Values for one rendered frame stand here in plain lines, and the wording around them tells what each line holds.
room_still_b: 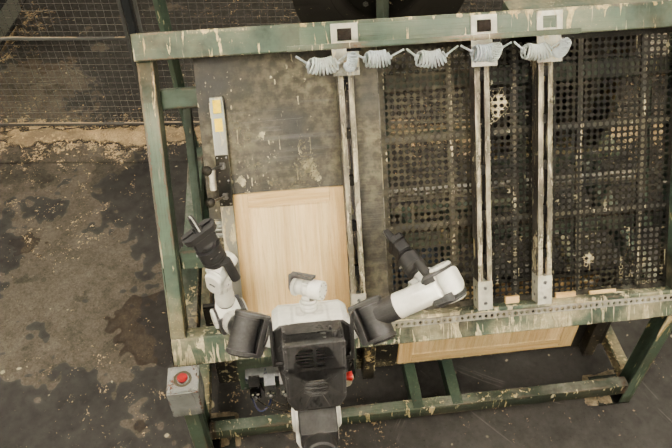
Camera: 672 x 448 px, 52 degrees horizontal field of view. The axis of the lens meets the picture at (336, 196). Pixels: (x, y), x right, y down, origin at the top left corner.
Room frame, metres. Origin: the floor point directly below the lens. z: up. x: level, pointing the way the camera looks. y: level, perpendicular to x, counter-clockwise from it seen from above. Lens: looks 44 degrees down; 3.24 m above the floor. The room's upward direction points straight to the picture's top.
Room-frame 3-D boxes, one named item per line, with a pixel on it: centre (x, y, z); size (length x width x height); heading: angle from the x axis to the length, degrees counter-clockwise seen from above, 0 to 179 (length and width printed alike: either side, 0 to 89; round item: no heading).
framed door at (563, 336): (1.91, -0.75, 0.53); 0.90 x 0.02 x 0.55; 97
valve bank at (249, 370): (1.48, 0.15, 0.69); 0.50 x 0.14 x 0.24; 97
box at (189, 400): (1.36, 0.58, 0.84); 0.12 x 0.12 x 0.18; 7
